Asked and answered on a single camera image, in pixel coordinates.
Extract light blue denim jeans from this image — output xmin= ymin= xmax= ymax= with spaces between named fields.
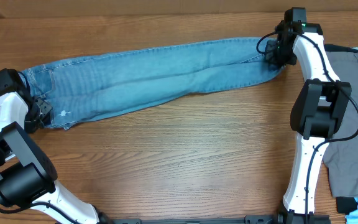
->
xmin=21 ymin=37 xmax=282 ymax=129

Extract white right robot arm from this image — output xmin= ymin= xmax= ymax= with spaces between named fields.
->
xmin=265 ymin=21 xmax=351 ymax=223

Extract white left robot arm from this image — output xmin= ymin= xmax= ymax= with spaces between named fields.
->
xmin=0 ymin=90 xmax=109 ymax=223

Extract grey folded shirt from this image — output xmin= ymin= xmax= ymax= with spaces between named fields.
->
xmin=321 ymin=45 xmax=358 ymax=198

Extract black folded garment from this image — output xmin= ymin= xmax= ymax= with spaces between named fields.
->
xmin=336 ymin=197 xmax=358 ymax=215

